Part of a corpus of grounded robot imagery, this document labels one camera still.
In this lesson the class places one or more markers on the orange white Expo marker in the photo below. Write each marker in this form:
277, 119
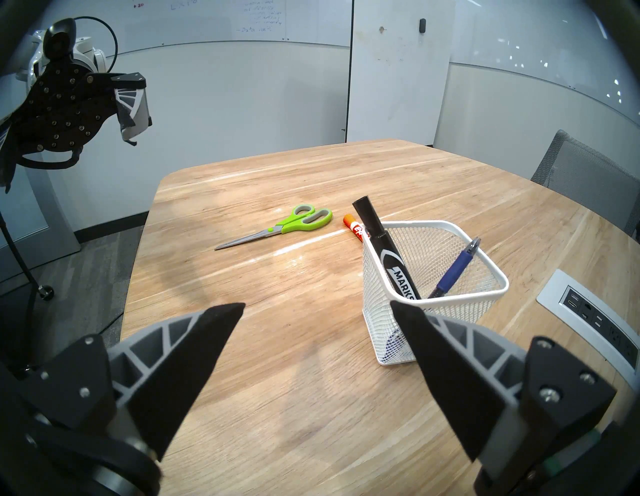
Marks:
354, 227

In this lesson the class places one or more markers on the blue ballpoint pen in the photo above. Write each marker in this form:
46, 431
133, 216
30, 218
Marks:
457, 265

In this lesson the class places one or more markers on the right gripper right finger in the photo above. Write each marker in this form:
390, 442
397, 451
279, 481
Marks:
460, 380

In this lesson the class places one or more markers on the grey table outlet panel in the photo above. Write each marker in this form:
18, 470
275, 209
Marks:
590, 312

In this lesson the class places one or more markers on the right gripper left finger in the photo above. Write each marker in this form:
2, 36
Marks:
170, 380

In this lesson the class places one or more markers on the rolling whiteboard on stand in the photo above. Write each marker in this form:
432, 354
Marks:
400, 75

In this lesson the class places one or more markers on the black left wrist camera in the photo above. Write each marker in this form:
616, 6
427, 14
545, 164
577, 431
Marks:
59, 40

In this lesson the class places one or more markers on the large wall glass board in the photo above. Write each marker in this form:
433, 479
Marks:
550, 45

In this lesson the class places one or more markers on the black permanent marker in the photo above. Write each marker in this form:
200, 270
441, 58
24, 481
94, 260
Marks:
380, 235

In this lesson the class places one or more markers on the grey mesh office chair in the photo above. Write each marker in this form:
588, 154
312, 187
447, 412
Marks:
590, 180

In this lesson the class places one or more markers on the side wall glass board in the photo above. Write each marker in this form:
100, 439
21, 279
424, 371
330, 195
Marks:
200, 22

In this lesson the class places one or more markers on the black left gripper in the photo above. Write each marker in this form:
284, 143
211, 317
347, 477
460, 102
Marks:
60, 110

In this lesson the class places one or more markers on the white mesh pen holder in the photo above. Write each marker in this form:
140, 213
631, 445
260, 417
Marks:
450, 310

